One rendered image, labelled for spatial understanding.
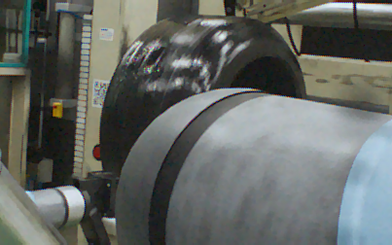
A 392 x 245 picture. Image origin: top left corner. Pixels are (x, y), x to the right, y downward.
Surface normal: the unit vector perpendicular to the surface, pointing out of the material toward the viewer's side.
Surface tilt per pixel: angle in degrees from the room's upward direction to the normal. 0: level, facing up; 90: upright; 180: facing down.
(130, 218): 93
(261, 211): 65
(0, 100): 90
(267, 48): 79
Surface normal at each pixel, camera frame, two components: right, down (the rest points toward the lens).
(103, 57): -0.65, 0.04
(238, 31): 0.40, -0.59
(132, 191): -0.91, -0.14
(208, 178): -0.71, -0.42
